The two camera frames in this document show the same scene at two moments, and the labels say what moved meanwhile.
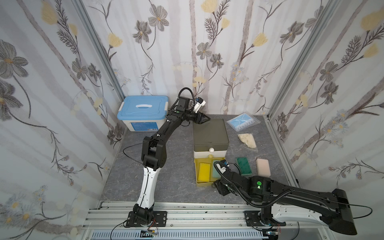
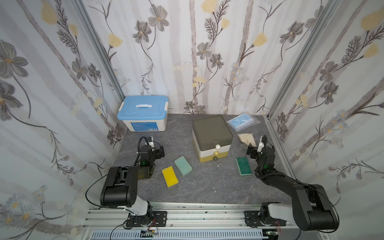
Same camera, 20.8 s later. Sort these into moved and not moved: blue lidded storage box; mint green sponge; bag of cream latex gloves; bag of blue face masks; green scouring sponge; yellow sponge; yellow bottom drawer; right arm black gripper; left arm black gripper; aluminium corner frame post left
Moved: yellow bottom drawer; right arm black gripper; left arm black gripper; mint green sponge; yellow sponge
Not moved: blue lidded storage box; aluminium corner frame post left; bag of blue face masks; bag of cream latex gloves; green scouring sponge
